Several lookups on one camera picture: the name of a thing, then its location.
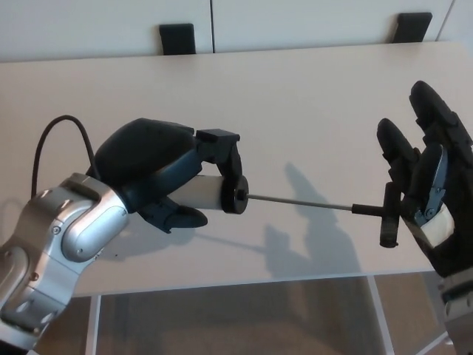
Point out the white cabinet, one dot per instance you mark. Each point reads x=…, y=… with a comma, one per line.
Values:
x=92, y=26

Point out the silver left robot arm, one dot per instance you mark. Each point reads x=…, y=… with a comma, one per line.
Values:
x=74, y=229

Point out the white desk leg frame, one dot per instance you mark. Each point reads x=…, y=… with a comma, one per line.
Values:
x=94, y=325
x=380, y=318

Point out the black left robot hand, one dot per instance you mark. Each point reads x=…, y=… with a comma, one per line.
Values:
x=144, y=151

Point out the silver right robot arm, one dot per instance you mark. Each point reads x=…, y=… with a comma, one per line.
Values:
x=460, y=314

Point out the black bracket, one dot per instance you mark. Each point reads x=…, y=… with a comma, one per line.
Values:
x=412, y=27
x=178, y=38

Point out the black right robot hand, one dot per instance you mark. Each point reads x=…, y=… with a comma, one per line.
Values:
x=452, y=177

